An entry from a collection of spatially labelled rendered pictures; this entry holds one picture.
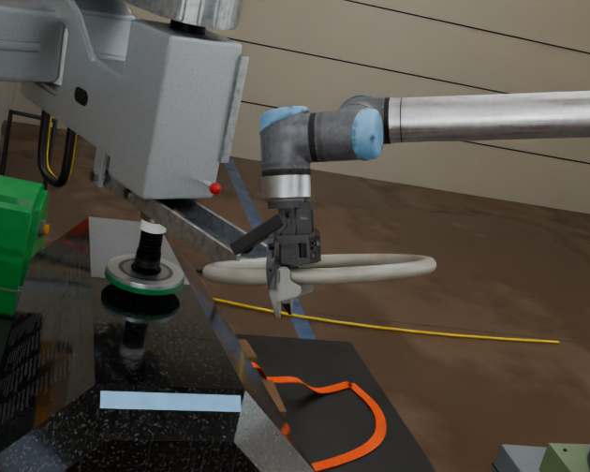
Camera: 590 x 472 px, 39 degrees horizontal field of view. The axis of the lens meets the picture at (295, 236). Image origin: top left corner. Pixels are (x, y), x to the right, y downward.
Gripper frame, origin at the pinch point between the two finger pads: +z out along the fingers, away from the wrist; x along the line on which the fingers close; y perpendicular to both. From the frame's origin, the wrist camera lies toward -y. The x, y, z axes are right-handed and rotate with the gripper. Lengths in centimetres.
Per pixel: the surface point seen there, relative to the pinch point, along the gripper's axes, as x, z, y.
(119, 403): 13, 22, -43
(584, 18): 655, -184, 53
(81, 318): 38, 7, -69
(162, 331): 43, 11, -49
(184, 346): 40, 14, -41
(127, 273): 53, -3, -64
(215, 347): 45, 15, -35
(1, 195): 156, -31, -188
